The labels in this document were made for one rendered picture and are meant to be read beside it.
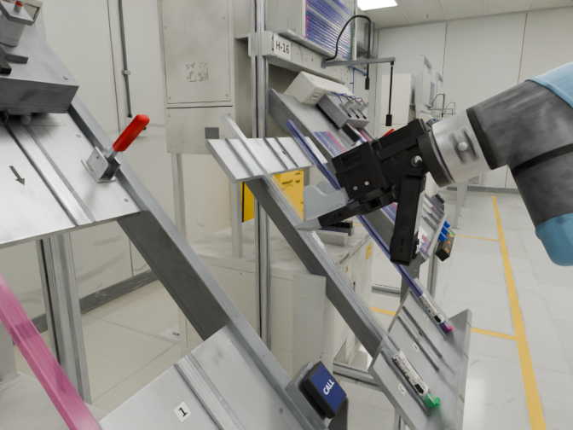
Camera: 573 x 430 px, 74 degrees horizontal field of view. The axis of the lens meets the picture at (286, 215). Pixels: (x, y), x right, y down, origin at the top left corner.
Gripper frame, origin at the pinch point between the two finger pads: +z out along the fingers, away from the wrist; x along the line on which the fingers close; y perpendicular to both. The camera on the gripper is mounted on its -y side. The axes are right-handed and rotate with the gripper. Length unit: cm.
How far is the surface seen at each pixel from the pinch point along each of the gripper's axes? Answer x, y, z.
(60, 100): 18.5, 26.6, 14.6
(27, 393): 17, -8, 57
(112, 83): -122, 121, 149
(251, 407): 19.0, -14.7, 5.0
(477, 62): -727, 117, -53
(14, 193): 27.7, 15.7, 14.7
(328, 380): 11.5, -17.0, -0.5
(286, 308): -62, -27, 53
